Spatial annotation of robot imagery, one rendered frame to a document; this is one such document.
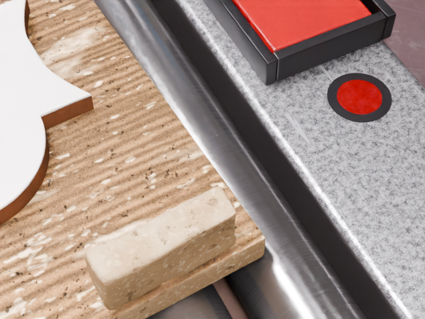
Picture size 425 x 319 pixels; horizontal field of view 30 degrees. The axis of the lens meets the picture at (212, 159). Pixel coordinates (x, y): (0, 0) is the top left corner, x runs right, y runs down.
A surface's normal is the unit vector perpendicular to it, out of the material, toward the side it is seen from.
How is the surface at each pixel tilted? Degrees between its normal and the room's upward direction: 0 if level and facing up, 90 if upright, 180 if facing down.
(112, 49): 0
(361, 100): 0
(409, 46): 0
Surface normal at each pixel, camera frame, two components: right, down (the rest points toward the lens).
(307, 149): 0.00, -0.59
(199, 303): 0.34, -0.69
